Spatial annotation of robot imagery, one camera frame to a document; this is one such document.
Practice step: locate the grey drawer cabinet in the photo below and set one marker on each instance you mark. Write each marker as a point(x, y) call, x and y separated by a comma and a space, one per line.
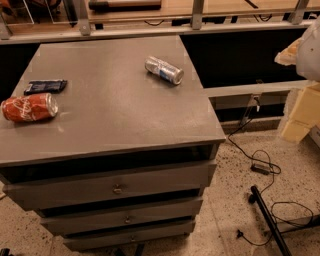
point(128, 156)

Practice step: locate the dark blue snack packet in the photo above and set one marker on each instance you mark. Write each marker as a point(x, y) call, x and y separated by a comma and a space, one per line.
point(45, 86)

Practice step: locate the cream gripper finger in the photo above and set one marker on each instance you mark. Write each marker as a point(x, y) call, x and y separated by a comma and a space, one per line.
point(288, 56)

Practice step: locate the black power adapter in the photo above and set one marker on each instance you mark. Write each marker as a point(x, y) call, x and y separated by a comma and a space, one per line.
point(260, 169)

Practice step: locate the metal railing frame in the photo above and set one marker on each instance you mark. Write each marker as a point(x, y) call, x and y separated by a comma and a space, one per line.
point(76, 22)

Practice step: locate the red coca-cola can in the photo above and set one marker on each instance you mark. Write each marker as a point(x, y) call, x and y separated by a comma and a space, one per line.
point(29, 108)

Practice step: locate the black stand leg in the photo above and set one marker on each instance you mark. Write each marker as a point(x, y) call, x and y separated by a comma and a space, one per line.
point(256, 197)

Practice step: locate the silver blue redbull can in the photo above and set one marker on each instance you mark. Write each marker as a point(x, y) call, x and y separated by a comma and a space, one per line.
point(164, 70)

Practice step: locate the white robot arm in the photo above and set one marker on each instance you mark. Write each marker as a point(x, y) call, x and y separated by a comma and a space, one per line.
point(304, 53)

